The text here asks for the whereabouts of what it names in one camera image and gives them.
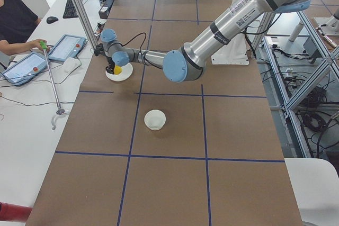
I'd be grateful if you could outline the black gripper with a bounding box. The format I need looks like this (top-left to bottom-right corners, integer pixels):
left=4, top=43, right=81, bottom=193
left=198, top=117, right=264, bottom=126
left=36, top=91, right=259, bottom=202
left=105, top=53, right=116, bottom=74

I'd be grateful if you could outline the yellow lemon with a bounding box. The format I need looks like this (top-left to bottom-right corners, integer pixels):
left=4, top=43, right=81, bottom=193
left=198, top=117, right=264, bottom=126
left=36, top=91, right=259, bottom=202
left=114, top=65, right=122, bottom=75

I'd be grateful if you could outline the operator forearm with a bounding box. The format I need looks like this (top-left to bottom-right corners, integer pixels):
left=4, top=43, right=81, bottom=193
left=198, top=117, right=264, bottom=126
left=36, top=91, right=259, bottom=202
left=0, top=40, right=31, bottom=56

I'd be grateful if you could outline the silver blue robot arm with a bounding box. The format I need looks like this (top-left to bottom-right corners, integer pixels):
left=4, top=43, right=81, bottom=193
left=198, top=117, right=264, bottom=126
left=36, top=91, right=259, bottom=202
left=101, top=0, right=311, bottom=83

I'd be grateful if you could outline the white round plate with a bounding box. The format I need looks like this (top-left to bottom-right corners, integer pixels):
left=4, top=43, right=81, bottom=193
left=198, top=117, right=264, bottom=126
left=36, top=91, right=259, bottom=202
left=105, top=63, right=133, bottom=82

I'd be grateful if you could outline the white small bowl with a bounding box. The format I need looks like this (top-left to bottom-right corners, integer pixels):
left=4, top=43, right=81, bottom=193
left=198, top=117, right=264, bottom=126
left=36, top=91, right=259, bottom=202
left=144, top=110, right=166, bottom=131

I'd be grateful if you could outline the operator hand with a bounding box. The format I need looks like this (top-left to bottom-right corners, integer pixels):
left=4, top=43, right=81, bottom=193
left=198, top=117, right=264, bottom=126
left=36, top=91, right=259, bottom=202
left=27, top=39, right=49, bottom=51

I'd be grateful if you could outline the white crumpled cloth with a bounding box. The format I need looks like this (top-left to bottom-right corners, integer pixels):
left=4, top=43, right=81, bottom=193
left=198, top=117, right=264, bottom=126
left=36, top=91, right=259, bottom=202
left=63, top=57, right=81, bottom=73

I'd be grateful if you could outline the far blue teach pendant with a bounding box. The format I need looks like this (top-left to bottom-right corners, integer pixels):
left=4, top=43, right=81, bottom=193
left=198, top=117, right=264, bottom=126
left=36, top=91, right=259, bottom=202
left=48, top=34, right=86, bottom=62

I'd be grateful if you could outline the blue teach pendant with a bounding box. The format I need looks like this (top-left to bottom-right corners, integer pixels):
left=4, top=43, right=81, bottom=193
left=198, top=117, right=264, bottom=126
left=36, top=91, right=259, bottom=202
left=1, top=52, right=47, bottom=86
left=48, top=34, right=86, bottom=62

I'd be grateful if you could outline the black mini pc box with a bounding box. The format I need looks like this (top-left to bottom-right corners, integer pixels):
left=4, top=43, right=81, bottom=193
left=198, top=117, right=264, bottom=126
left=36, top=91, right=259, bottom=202
left=99, top=0, right=114, bottom=19

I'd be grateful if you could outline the black keyboard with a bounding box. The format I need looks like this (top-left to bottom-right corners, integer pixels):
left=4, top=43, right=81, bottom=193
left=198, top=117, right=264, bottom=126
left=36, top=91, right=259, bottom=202
left=63, top=0, right=78, bottom=19

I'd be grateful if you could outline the black computer mouse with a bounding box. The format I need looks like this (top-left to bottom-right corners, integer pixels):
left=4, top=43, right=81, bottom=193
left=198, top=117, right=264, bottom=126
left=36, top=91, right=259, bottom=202
left=46, top=16, right=59, bottom=24

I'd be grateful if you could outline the near blue teach pendant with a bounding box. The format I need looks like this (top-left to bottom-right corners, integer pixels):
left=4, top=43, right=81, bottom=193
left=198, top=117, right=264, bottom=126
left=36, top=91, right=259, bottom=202
left=1, top=52, right=47, bottom=86

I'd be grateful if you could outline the red cylinder object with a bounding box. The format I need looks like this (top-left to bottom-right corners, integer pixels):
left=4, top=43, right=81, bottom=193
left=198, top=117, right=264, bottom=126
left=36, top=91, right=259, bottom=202
left=0, top=202, right=32, bottom=223

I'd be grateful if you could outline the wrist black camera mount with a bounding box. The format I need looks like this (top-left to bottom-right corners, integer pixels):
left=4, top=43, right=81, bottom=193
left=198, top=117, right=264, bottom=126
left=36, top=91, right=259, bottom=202
left=94, top=43, right=105, bottom=56

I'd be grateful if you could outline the green handled reacher grabber stick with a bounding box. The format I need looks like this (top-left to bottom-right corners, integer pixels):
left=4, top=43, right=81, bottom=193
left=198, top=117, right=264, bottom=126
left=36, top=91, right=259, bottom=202
left=39, top=40, right=70, bottom=130

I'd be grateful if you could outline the aluminium frame post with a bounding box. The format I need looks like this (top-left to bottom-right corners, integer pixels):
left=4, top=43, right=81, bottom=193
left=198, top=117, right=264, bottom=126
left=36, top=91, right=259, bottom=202
left=72, top=0, right=97, bottom=50

